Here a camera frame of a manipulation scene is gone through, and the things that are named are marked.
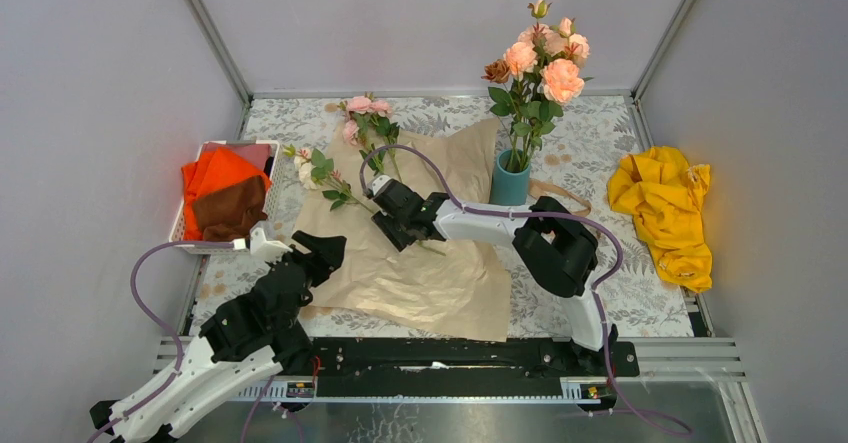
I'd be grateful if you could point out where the cream rose stem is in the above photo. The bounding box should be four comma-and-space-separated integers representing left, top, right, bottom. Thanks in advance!
283, 145, 375, 213

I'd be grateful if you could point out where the peach kraft wrapping paper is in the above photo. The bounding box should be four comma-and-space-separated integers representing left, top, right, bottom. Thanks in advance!
291, 115, 602, 343

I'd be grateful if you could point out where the brown paper ribbon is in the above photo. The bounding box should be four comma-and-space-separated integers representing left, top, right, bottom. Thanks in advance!
527, 178, 593, 217

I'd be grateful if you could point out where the peach rose stem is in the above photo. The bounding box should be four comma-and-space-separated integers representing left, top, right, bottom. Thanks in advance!
500, 0, 551, 158

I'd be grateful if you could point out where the pink bud rose stem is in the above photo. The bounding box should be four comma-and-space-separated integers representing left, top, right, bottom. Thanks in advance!
518, 17, 591, 168

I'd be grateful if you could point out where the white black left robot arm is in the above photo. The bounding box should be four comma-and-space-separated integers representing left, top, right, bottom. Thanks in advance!
89, 227, 347, 442

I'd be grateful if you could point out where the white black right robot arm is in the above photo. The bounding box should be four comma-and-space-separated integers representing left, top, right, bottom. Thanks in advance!
364, 175, 614, 375

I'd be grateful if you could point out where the teal cylindrical vase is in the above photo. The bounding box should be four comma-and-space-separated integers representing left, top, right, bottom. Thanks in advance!
489, 149, 530, 206

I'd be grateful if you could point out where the white plastic basket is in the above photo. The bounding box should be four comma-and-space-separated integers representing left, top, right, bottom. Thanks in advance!
169, 140, 282, 255

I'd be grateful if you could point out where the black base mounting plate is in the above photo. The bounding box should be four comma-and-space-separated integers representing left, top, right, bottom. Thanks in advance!
277, 337, 640, 400

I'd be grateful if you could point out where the brown cloth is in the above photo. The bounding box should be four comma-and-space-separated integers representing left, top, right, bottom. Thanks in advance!
192, 176, 268, 242

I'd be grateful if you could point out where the pink cloth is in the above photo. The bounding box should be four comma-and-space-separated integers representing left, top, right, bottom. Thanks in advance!
200, 142, 274, 174

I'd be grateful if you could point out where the orange cloth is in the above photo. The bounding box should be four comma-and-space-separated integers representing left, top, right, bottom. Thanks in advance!
181, 148, 272, 241

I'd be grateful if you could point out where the yellow crumpled cloth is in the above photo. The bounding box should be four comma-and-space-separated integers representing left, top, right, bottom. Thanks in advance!
607, 146, 713, 293

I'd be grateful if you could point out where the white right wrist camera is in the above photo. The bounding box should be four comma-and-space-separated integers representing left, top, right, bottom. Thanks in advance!
365, 175, 394, 198

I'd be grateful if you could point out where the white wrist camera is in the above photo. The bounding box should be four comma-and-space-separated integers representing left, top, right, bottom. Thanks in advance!
365, 175, 394, 198
232, 224, 293, 264

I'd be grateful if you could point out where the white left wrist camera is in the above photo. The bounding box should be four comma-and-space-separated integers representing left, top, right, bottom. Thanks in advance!
232, 224, 293, 264

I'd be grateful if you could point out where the aluminium frame rail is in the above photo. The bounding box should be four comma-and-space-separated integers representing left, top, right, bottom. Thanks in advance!
184, 0, 252, 108

